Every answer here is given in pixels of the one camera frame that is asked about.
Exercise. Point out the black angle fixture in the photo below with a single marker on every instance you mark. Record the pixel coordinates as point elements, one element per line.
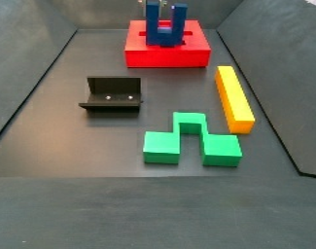
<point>113,93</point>

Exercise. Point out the red puzzle base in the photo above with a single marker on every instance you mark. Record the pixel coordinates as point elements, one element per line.
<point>192,54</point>

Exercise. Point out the green zigzag block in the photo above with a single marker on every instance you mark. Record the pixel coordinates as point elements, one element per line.
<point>219,149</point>

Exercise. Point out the blue U-shaped block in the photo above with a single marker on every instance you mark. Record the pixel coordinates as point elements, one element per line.
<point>166,36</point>

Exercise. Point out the yellow long bar block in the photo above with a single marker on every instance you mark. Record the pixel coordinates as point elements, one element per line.
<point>239,114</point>

